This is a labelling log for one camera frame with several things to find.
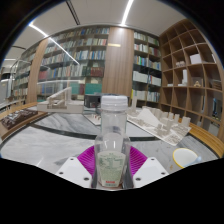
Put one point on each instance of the wooden cubby shelf unit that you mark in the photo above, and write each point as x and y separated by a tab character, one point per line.
186	86

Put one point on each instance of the tall bookshelf full of books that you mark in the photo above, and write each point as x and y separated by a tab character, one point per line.
146	66
73	60

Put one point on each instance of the white cup yellow rim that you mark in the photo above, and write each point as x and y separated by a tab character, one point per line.
184	156

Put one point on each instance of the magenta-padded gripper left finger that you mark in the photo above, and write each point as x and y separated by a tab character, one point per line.
75	171

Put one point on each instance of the brown model on wooden board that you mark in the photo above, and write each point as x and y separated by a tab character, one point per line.
16	118

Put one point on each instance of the white building architecture model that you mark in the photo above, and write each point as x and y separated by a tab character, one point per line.
56	103

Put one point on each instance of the dark house architecture model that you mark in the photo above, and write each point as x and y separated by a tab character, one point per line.
91	100

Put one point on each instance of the long ceiling strip light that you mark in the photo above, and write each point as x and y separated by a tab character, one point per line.
38	29
126	11

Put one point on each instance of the curved wooden slat bench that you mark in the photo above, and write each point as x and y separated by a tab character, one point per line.
206	136

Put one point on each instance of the clear plastic bottle white cap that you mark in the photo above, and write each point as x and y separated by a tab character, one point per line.
112	133

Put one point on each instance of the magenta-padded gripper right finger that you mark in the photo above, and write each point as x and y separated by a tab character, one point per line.
150	171

